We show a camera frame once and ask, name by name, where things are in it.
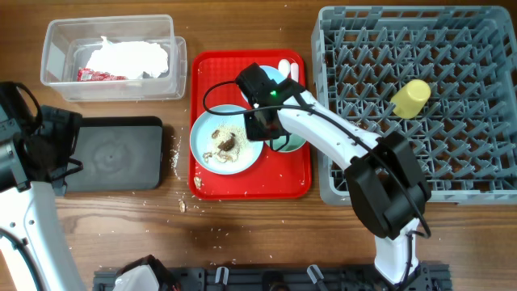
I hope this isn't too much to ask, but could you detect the light blue bowl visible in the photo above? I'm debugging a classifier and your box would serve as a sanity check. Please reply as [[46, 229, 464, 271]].
[[259, 65, 286, 83]]

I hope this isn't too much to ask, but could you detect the mint green bowl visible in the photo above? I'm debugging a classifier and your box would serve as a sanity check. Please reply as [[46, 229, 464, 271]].
[[264, 133, 306, 153]]

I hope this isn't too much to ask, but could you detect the white napkin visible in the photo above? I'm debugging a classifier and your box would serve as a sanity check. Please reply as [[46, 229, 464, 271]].
[[84, 36, 169, 80]]

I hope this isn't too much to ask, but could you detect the yellow plastic cup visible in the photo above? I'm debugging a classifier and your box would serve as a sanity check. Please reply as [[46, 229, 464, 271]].
[[391, 79, 431, 119]]

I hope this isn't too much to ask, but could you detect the red snack wrapper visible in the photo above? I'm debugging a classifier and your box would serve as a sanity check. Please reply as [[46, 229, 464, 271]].
[[77, 68, 127, 82]]

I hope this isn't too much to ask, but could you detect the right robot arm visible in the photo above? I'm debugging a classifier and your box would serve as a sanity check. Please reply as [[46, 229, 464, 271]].
[[235, 63, 431, 287]]

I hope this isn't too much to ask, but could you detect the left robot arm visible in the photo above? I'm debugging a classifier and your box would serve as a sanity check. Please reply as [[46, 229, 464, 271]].
[[1, 82, 85, 290]]

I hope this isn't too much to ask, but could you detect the black waste tray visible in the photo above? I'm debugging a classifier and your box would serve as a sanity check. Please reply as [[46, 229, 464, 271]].
[[65, 116, 163, 192]]

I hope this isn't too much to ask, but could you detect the grey dishwasher rack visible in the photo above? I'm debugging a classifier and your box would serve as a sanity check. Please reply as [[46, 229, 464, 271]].
[[311, 6, 516, 205]]

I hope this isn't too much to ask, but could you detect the white plastic spoon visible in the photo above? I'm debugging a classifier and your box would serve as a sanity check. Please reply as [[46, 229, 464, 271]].
[[278, 59, 291, 78]]

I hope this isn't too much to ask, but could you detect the white plastic fork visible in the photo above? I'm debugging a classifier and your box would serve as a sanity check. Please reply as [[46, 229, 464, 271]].
[[290, 62, 300, 82]]

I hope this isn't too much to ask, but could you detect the light blue plate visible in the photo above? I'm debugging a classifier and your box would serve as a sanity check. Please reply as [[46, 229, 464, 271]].
[[190, 104, 264, 175]]

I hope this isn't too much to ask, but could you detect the red serving tray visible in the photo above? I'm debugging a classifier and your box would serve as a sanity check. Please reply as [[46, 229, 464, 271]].
[[188, 49, 312, 200]]

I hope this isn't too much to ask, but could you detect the food crumb on tray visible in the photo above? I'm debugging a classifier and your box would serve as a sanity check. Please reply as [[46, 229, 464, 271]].
[[193, 176, 202, 190]]

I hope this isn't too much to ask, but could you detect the food crumb on table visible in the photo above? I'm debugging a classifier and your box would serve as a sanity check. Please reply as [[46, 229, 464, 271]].
[[179, 200, 187, 213]]

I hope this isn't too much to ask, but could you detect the clear plastic bin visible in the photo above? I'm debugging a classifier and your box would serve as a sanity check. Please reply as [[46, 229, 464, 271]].
[[40, 15, 187, 102]]

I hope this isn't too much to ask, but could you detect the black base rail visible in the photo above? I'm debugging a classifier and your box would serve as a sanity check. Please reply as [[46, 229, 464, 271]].
[[92, 264, 452, 291]]

